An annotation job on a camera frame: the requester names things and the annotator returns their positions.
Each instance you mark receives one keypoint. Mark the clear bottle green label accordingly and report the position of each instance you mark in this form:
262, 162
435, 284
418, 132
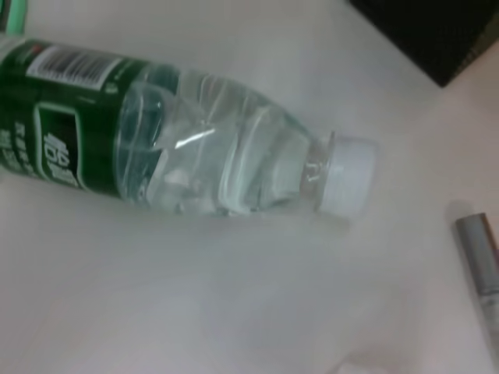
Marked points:
156, 136

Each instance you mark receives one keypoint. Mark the green white pen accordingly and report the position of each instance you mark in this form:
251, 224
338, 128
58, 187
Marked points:
15, 15

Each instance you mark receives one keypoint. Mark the silver marker pen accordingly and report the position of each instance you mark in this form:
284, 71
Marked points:
477, 249

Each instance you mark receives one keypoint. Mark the black mesh pen holder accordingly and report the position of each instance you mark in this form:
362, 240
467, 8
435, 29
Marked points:
429, 31

